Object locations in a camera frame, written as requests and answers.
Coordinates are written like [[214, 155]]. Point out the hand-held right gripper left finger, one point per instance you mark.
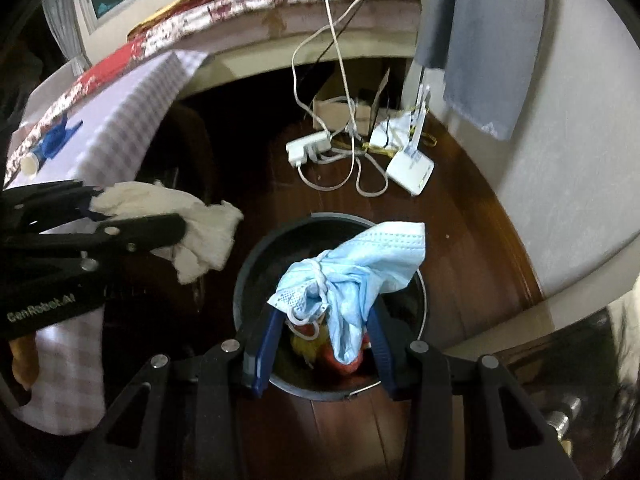
[[265, 345]]

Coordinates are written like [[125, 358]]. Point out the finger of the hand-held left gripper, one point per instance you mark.
[[50, 205], [125, 235]]

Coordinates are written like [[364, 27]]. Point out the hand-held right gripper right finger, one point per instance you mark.
[[382, 355]]

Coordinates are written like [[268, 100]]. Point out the yellow cloth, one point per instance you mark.
[[305, 350]]

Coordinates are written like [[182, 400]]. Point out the black trash bin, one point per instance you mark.
[[260, 270]]

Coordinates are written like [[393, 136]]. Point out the beige cloth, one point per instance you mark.
[[200, 230]]

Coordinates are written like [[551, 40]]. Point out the light blue face mask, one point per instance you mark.
[[360, 270]]

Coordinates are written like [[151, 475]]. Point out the person's left hand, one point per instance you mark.
[[24, 365]]

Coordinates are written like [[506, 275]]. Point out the white and blue paper cup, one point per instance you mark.
[[31, 164]]

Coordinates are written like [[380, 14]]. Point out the blue cloth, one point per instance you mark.
[[52, 140]]

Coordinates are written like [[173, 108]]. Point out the pink checkered tablecloth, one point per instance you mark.
[[125, 110]]

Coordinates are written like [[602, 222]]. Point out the grey curtain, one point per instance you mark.
[[62, 20]]

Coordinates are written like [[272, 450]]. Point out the white router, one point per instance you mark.
[[407, 170]]

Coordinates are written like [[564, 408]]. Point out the metal pipe fitting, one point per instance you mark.
[[565, 415]]

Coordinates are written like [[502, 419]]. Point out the white power strip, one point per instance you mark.
[[305, 147]]

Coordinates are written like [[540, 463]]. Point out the white power adapter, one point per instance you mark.
[[381, 137]]

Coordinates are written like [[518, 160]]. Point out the folded yellow and red blanket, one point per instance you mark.
[[170, 10]]

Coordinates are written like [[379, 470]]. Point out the white cloth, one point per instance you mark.
[[627, 350]]

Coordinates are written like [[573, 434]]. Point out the red floral quilt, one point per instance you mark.
[[225, 10]]

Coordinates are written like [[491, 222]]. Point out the cardboard box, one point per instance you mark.
[[340, 110]]

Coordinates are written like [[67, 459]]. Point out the grey hanging cloth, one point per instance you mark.
[[475, 35]]

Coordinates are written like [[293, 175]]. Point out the beige bed frame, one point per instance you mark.
[[350, 35]]

